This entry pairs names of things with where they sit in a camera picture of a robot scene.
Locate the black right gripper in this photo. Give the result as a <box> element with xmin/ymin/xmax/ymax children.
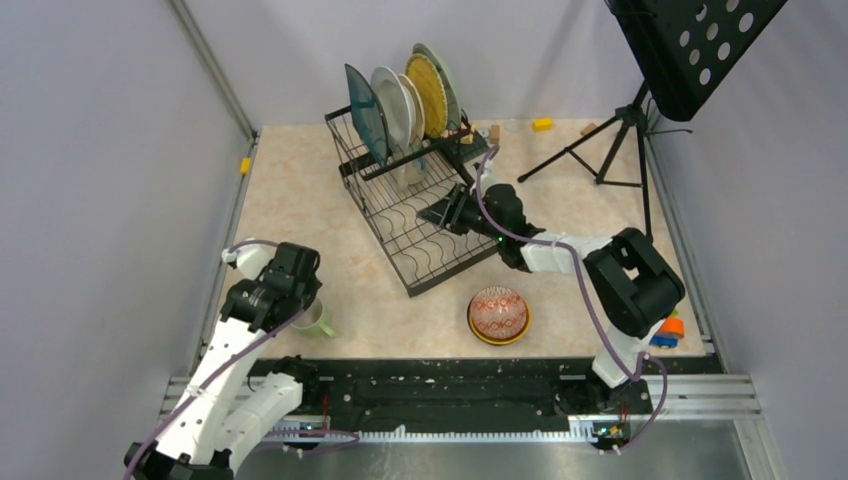
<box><xmin>417</xmin><ymin>183</ymin><xmax>504</xmax><ymax>242</ymax></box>

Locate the black wire dish rack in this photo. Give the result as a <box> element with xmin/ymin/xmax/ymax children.
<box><xmin>324</xmin><ymin>106</ymin><xmax>496</xmax><ymax>297</ymax></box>

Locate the light green flower plate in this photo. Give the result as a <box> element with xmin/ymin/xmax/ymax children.
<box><xmin>412</xmin><ymin>43</ymin><xmax>462</xmax><ymax>130</ymax></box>

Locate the white plate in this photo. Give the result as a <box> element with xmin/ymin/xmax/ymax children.
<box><xmin>370</xmin><ymin>66</ymin><xmax>414</xmax><ymax>154</ymax></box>

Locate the dark teal square plate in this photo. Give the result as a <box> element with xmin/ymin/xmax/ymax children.
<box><xmin>344</xmin><ymin>64</ymin><xmax>389</xmax><ymax>166</ymax></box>

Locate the cream floral plate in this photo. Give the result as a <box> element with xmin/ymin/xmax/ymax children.
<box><xmin>398</xmin><ymin>74</ymin><xmax>425</xmax><ymax>148</ymax></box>

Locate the yellow bamboo pattern plate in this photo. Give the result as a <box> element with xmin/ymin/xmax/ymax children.
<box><xmin>405</xmin><ymin>53</ymin><xmax>448</xmax><ymax>138</ymax></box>

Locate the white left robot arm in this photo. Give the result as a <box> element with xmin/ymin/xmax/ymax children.
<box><xmin>123</xmin><ymin>238</ymin><xmax>322</xmax><ymax>479</ymax></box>

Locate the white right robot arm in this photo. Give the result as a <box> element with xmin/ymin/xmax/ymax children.
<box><xmin>416</xmin><ymin>183</ymin><xmax>686</xmax><ymax>412</ymax></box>

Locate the small wooden block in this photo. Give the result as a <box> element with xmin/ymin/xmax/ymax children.
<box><xmin>489</xmin><ymin>125</ymin><xmax>501</xmax><ymax>145</ymax></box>

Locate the clear round lid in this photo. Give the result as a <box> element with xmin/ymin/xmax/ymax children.
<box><xmin>503</xmin><ymin>119</ymin><xmax>523</xmax><ymax>133</ymax></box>

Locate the red patterned bowl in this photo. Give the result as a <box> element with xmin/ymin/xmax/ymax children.
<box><xmin>466</xmin><ymin>285</ymin><xmax>532</xmax><ymax>339</ymax></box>

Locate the yellow lego block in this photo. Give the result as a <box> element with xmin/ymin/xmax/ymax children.
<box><xmin>531</xmin><ymin>117</ymin><xmax>554</xmax><ymax>133</ymax></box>

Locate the yellow bowl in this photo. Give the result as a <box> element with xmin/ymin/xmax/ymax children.
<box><xmin>467</xmin><ymin>318</ymin><xmax>532</xmax><ymax>346</ymax></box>

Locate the brown wooden block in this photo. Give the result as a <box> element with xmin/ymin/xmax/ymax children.
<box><xmin>580</xmin><ymin>122</ymin><xmax>598</xmax><ymax>137</ymax></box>

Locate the green white mug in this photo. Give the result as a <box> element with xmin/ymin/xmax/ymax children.
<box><xmin>291</xmin><ymin>298</ymin><xmax>338</xmax><ymax>338</ymax></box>

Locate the blue toy car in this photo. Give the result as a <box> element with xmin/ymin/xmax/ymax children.
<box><xmin>650</xmin><ymin>335</ymin><xmax>680</xmax><ymax>349</ymax></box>

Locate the black music stand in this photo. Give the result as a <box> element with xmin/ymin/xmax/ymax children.
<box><xmin>517</xmin><ymin>0</ymin><xmax>785</xmax><ymax>236</ymax></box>

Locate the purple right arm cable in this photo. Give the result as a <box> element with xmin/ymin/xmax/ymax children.
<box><xmin>474</xmin><ymin>145</ymin><xmax>669</xmax><ymax>456</ymax></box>

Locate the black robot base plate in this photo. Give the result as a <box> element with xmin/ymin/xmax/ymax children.
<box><xmin>245</xmin><ymin>356</ymin><xmax>654</xmax><ymax>444</ymax></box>

